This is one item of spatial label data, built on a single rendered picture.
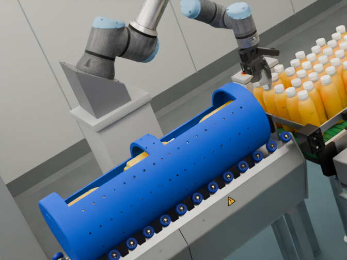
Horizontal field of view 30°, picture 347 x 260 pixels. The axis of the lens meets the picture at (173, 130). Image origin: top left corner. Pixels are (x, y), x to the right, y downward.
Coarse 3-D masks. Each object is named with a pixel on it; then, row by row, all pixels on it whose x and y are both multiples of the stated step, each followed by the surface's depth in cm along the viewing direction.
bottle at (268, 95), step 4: (272, 88) 271; (264, 92) 272; (268, 92) 270; (272, 92) 270; (264, 96) 272; (268, 96) 271; (272, 96) 270; (264, 100) 273; (268, 100) 271; (272, 100) 271; (268, 104) 272; (272, 104) 272; (268, 108) 274; (272, 108) 273; (268, 112) 276; (272, 112) 274; (276, 112) 273; (276, 124) 276; (280, 124) 276
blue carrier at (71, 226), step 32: (224, 96) 264; (192, 128) 236; (224, 128) 238; (256, 128) 243; (128, 160) 250; (160, 160) 229; (192, 160) 232; (224, 160) 240; (96, 192) 222; (128, 192) 223; (160, 192) 228; (192, 192) 240; (64, 224) 215; (96, 224) 218; (128, 224) 225; (96, 256) 224
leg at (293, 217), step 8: (296, 208) 271; (288, 216) 271; (296, 216) 271; (288, 224) 275; (296, 224) 272; (296, 232) 273; (304, 232) 276; (296, 240) 277; (304, 240) 277; (296, 248) 281; (304, 248) 278; (304, 256) 279; (312, 256) 282
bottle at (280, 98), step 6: (276, 96) 265; (282, 96) 264; (276, 102) 266; (282, 102) 264; (276, 108) 269; (282, 108) 266; (282, 114) 267; (288, 114) 267; (282, 126) 272; (288, 126) 270
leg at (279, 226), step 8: (272, 224) 289; (280, 224) 287; (280, 232) 288; (288, 232) 291; (280, 240) 291; (288, 240) 292; (280, 248) 296; (288, 248) 293; (288, 256) 294; (296, 256) 297
